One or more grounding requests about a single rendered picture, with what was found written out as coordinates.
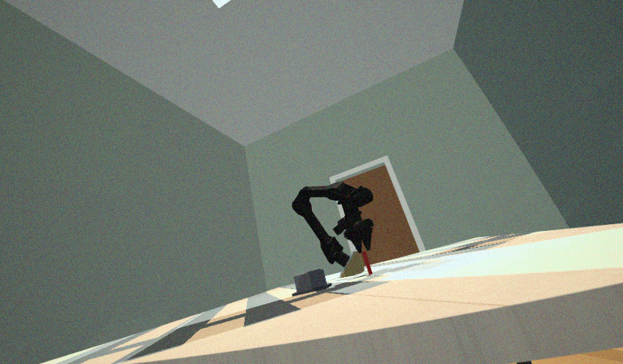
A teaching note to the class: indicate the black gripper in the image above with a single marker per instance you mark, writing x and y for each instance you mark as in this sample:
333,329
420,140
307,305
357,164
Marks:
361,230

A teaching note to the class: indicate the red peg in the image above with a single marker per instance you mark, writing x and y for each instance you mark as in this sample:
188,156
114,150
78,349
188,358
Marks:
367,263

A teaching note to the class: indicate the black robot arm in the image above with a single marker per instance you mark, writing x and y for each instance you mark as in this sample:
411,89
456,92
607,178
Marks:
350,198

